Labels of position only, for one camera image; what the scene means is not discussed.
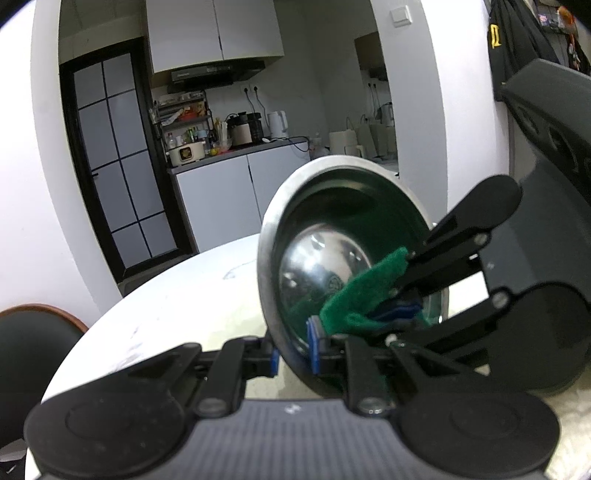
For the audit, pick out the black chair with wood rim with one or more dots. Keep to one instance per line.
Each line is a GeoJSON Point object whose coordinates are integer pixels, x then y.
{"type": "Point", "coordinates": [35, 339]}

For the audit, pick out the white upper kitchen cabinet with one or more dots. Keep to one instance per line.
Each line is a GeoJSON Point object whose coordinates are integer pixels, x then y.
{"type": "Point", "coordinates": [186, 33]}

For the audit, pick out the white lower kitchen cabinet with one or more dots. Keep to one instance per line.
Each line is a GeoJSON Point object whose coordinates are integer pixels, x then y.
{"type": "Point", "coordinates": [224, 198]}

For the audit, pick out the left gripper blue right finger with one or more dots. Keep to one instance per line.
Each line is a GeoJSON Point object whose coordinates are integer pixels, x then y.
{"type": "Point", "coordinates": [349, 360]}

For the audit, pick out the black coffee maker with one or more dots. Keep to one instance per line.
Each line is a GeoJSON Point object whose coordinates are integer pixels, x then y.
{"type": "Point", "coordinates": [245, 129]}

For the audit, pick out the black framed glass door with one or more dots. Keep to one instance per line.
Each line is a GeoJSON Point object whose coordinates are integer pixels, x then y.
{"type": "Point", "coordinates": [119, 161]}

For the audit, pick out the black hanging jacket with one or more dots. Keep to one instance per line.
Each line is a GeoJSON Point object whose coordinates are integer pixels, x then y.
{"type": "Point", "coordinates": [516, 38]}

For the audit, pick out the cream woven table mat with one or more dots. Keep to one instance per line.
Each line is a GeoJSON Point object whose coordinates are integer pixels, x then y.
{"type": "Point", "coordinates": [571, 404]}

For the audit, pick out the stainless steel bowl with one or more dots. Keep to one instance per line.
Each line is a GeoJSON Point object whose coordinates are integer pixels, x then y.
{"type": "Point", "coordinates": [332, 219]}

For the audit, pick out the white air fryer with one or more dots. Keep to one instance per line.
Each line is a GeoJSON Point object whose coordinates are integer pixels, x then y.
{"type": "Point", "coordinates": [346, 143]}

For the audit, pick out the black metal spice rack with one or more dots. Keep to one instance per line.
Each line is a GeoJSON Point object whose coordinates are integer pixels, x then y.
{"type": "Point", "coordinates": [182, 119]}

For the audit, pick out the green scouring pad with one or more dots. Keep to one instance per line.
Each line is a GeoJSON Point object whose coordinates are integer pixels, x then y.
{"type": "Point", "coordinates": [348, 311]}

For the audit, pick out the black range hood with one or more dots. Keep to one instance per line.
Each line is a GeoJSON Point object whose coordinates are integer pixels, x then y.
{"type": "Point", "coordinates": [213, 75]}

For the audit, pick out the white electric kettle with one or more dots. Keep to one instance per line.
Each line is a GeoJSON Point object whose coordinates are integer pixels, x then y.
{"type": "Point", "coordinates": [278, 124]}

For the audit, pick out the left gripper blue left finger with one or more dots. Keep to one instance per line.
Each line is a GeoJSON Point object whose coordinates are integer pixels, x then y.
{"type": "Point", "coordinates": [223, 374]}

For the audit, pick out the white rice cooker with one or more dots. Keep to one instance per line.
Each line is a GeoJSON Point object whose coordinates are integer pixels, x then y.
{"type": "Point", "coordinates": [187, 153]}

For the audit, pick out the white kitchen cabinet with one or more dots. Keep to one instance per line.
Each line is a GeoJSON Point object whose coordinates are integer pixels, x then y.
{"type": "Point", "coordinates": [186, 33]}
{"type": "Point", "coordinates": [224, 198]}

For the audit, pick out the white wall switch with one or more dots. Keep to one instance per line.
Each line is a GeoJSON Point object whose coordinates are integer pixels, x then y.
{"type": "Point", "coordinates": [401, 16]}

